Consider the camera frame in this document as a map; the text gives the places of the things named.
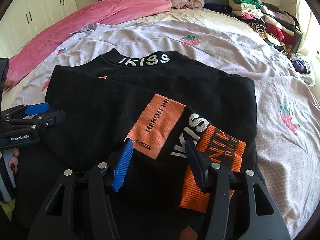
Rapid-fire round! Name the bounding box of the pale curtain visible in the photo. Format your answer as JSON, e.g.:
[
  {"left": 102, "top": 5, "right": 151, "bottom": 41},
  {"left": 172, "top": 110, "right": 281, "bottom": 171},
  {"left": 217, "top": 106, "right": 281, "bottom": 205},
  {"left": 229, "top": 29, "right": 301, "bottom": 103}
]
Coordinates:
[{"left": 295, "top": 0, "right": 320, "bottom": 63}]

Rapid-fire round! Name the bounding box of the dark flat device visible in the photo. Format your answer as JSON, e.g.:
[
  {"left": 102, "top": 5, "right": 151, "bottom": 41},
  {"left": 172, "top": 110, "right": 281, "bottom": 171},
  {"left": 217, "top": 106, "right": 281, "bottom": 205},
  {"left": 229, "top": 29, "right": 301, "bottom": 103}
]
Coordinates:
[{"left": 0, "top": 57, "right": 10, "bottom": 98}]

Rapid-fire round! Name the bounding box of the dark bedside cabinet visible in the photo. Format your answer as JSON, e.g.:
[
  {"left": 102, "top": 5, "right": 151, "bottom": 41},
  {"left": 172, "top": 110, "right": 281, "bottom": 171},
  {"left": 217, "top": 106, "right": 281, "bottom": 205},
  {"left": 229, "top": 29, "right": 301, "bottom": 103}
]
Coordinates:
[{"left": 295, "top": 26, "right": 304, "bottom": 54}]

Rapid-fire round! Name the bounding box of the pink fluffy garment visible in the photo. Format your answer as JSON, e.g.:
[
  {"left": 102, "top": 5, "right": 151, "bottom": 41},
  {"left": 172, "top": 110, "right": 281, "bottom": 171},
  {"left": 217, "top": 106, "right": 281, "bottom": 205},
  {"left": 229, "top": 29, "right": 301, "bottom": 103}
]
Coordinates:
[{"left": 171, "top": 0, "right": 205, "bottom": 10}]

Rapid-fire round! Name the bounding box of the purple and white clothes bundle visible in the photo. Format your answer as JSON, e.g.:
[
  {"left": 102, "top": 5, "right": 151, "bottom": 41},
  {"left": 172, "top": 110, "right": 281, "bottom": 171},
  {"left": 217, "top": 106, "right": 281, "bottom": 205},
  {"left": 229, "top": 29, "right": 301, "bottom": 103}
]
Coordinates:
[{"left": 291, "top": 54, "right": 315, "bottom": 85}]

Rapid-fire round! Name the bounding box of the pile of folded clothes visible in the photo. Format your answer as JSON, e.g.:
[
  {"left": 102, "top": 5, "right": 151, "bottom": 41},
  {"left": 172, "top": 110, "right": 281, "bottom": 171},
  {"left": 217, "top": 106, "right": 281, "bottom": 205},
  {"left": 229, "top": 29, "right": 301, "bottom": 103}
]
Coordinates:
[{"left": 229, "top": 0, "right": 303, "bottom": 54}]

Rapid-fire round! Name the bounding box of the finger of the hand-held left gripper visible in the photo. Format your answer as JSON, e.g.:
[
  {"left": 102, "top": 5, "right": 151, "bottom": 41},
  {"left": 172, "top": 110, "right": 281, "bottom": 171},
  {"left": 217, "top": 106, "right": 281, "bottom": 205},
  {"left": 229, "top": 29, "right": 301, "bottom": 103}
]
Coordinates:
[
  {"left": 0, "top": 102, "right": 50, "bottom": 122},
  {"left": 7, "top": 109, "right": 66, "bottom": 131}
]

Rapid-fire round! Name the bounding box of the green cloth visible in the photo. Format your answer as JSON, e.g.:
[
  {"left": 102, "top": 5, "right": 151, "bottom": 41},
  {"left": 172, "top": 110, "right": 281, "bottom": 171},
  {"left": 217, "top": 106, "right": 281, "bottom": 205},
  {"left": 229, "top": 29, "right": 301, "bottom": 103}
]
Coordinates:
[{"left": 0, "top": 200, "right": 15, "bottom": 220}]

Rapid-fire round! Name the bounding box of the person's left hand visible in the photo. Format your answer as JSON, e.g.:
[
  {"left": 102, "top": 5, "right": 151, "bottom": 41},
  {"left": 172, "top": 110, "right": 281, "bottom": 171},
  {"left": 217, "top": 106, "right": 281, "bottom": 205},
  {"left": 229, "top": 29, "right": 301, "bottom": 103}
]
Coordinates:
[{"left": 7, "top": 148, "right": 22, "bottom": 175}]

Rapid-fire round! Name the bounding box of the pink blanket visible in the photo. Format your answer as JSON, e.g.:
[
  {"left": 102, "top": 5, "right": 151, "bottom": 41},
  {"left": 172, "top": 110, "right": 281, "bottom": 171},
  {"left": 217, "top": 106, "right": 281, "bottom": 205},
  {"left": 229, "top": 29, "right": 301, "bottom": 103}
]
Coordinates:
[{"left": 6, "top": 0, "right": 173, "bottom": 90}]

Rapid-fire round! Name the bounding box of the person's right hand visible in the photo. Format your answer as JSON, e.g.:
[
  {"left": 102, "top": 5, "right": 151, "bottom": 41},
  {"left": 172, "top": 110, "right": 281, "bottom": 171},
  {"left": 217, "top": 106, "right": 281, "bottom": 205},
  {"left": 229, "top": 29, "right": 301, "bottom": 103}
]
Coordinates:
[{"left": 178, "top": 226, "right": 200, "bottom": 240}]

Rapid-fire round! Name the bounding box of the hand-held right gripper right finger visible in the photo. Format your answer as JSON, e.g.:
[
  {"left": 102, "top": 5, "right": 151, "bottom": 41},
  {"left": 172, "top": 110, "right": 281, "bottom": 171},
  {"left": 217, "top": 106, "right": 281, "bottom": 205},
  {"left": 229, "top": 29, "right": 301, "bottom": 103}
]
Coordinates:
[{"left": 185, "top": 139, "right": 292, "bottom": 240}]

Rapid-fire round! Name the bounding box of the white wardrobe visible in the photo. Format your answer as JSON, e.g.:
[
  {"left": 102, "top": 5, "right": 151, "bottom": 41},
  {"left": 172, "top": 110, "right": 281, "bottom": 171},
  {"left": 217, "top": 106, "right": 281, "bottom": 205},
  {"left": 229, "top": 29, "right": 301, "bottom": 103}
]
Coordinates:
[{"left": 0, "top": 0, "right": 77, "bottom": 55}]

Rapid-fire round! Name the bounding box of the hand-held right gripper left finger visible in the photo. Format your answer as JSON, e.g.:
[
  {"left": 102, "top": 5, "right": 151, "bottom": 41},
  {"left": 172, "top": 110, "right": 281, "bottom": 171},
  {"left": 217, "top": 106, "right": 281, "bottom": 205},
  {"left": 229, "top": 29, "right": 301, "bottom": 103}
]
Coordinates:
[{"left": 27, "top": 139, "right": 134, "bottom": 240}]

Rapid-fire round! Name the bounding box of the black sweater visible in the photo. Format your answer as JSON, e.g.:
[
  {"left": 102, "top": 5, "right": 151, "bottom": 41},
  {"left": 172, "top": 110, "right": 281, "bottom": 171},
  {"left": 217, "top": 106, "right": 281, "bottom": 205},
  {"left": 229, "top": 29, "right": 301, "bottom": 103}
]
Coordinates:
[{"left": 12, "top": 48, "right": 268, "bottom": 240}]

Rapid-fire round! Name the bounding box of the lilac printed blanket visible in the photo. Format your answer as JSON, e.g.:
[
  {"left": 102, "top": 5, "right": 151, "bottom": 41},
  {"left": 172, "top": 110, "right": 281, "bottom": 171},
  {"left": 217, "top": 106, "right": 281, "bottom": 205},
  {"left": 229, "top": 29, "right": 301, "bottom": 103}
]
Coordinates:
[{"left": 24, "top": 20, "right": 320, "bottom": 235}]

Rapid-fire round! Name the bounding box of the navy garment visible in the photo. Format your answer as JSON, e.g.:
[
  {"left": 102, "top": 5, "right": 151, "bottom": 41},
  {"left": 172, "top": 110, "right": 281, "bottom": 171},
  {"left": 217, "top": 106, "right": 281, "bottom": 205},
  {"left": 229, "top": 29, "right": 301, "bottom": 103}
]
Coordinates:
[{"left": 204, "top": 2, "right": 235, "bottom": 14}]

